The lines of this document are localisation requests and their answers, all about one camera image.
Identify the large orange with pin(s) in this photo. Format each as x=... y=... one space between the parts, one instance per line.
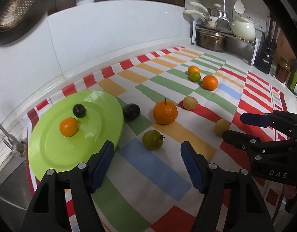
x=209 y=82

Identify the slim gooseneck faucet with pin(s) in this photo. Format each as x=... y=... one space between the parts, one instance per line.
x=18 y=147

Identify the green plastic plate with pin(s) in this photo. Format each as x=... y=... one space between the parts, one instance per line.
x=49 y=149

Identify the metal counter shelf rack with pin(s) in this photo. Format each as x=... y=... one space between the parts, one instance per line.
x=244 y=49

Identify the dark plum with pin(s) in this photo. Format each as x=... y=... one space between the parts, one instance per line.
x=131 y=111
x=79 y=111

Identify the black knife block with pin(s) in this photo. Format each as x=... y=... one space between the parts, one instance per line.
x=267 y=47

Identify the green fruit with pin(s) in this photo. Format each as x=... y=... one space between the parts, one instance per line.
x=152 y=140
x=195 y=77

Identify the stainless steel sink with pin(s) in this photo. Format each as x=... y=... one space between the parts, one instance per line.
x=14 y=188

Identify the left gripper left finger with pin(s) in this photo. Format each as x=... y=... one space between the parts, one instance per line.
x=48 y=209

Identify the orange front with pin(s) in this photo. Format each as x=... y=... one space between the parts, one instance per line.
x=69 y=127

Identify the brass colander hanging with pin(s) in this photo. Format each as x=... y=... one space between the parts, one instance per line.
x=13 y=12

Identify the dark plum front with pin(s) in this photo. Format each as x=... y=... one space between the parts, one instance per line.
x=79 y=111

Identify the colourful striped tablecloth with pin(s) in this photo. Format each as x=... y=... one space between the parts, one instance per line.
x=150 y=190

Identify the white rice spoon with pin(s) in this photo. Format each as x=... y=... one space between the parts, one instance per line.
x=239 y=7

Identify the cream ceramic pot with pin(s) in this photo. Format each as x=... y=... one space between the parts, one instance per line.
x=243 y=28

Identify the steel spatula hanging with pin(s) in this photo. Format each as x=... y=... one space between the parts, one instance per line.
x=222 y=24

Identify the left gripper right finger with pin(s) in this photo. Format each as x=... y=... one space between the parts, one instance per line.
x=246 y=210

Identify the black frying pan hanging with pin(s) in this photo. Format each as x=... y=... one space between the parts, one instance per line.
x=33 y=17

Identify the cream handled saucepan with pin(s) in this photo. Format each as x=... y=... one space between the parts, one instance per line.
x=207 y=17

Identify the small orange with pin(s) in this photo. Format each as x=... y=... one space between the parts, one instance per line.
x=192 y=69

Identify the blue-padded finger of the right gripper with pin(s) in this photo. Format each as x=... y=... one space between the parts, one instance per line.
x=256 y=119

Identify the steel cooking pot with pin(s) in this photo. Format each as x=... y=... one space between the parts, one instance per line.
x=211 y=40

